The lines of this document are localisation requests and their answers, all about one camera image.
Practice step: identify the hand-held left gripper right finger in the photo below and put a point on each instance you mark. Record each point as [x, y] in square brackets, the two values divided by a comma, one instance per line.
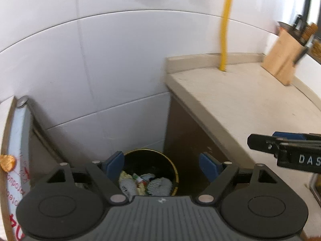
[208, 167]

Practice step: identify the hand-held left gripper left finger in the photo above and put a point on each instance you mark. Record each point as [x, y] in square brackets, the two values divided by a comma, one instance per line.
[115, 164]

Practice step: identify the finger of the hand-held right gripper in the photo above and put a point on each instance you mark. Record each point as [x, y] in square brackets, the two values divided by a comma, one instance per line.
[260, 141]

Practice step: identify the white paper towel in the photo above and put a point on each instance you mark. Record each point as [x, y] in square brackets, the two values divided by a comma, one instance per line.
[126, 184]
[160, 187]

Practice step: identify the black trash bin gold rim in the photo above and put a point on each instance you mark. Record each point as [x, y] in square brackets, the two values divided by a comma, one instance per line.
[150, 160]

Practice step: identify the shredded cabbage scraps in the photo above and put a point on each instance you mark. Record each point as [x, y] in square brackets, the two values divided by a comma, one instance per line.
[141, 188]

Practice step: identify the brown base cabinet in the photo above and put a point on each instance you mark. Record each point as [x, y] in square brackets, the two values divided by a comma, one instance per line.
[185, 135]

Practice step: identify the wooden knife block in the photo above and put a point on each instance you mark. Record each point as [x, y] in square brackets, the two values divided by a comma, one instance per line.
[283, 60]

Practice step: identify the orange textured piece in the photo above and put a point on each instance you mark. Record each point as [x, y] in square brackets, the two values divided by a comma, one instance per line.
[7, 163]

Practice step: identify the dark grey knife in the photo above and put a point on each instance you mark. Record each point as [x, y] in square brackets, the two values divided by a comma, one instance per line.
[286, 27]

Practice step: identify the yellow pipe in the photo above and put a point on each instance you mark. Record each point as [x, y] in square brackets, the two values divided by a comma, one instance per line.
[227, 25]

